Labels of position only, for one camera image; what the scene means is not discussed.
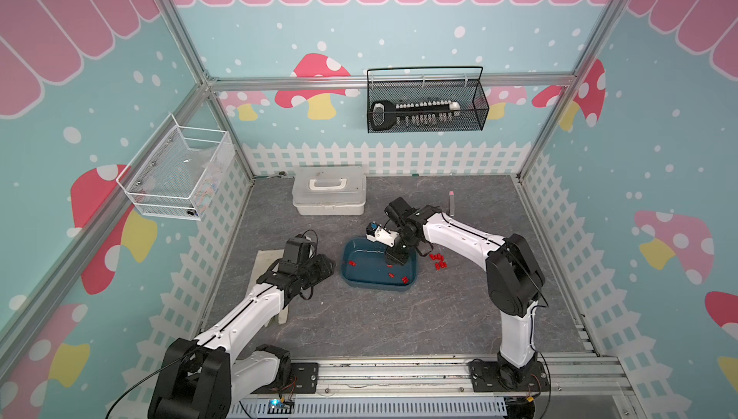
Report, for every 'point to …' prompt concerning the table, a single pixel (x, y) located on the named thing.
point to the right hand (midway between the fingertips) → (392, 256)
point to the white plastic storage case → (329, 190)
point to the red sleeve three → (353, 263)
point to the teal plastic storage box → (364, 268)
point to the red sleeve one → (443, 264)
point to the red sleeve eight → (391, 275)
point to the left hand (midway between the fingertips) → (333, 269)
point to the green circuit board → (277, 406)
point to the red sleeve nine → (405, 280)
